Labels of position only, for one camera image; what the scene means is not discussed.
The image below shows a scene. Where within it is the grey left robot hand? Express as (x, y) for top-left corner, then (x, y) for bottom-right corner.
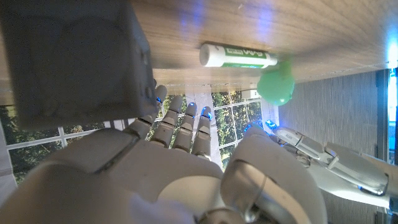
(265, 119), (390, 197)

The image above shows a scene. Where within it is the green ball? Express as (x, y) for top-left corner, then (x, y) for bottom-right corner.
(256, 60), (296, 107)

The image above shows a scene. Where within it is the white green marker body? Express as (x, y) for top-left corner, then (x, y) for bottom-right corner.
(198, 42), (279, 70)

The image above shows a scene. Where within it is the dark grey block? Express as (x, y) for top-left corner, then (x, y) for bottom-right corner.
(0, 0), (159, 132)

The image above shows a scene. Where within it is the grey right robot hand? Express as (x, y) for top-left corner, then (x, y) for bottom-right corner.
(0, 85), (328, 224)

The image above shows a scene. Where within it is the printed window backdrop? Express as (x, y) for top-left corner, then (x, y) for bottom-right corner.
(0, 90), (280, 187)

